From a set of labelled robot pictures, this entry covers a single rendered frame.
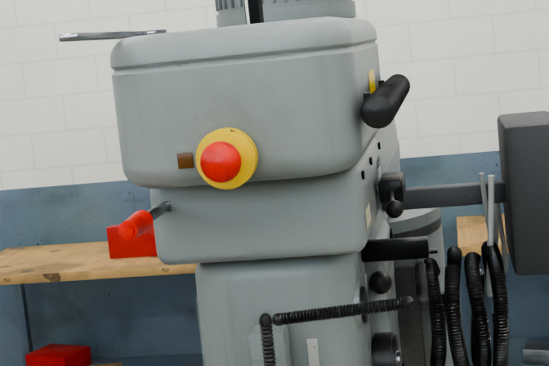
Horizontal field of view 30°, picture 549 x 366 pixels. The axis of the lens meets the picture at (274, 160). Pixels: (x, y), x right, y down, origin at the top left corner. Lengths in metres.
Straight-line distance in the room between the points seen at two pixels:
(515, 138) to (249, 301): 0.46
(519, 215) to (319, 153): 0.49
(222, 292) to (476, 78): 4.31
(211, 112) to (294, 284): 0.25
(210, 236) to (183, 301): 4.65
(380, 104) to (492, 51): 4.40
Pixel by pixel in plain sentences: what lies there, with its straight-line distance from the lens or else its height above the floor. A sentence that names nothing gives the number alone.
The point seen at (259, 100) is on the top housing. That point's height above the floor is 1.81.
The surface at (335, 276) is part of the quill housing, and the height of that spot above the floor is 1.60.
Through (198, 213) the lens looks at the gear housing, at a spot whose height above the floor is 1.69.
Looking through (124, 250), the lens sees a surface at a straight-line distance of 5.20.
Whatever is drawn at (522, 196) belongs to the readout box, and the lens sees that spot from 1.44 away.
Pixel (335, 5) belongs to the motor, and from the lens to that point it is 1.41.
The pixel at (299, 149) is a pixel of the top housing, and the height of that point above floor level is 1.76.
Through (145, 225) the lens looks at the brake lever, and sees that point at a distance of 1.04.
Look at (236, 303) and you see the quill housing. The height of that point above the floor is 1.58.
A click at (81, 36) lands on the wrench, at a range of 1.01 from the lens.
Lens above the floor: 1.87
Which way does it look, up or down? 6 degrees down
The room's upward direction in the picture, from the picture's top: 6 degrees counter-clockwise
